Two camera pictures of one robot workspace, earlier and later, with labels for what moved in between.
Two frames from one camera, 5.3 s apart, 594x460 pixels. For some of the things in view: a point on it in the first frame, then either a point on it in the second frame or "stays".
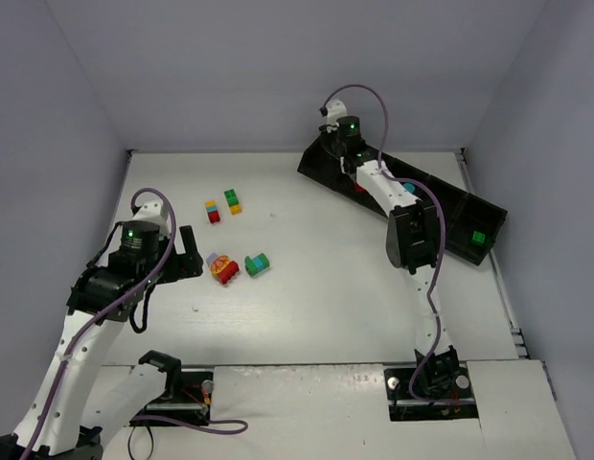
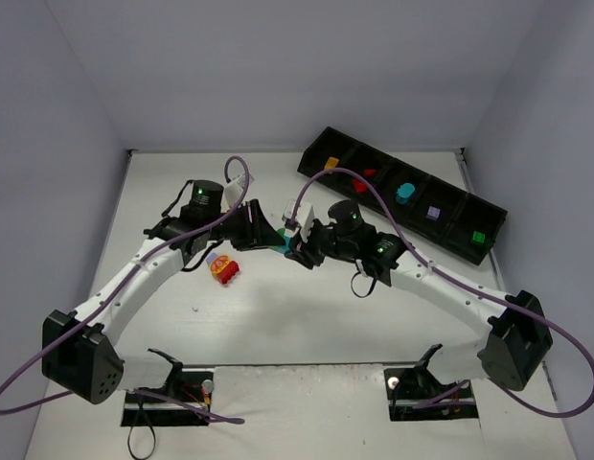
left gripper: (180, 264) to (252, 225)
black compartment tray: (468, 225) stays
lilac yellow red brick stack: (221, 266) stays
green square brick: (478, 238) stays
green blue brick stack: (256, 264) to (286, 246)
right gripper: (333, 142) to (306, 244)
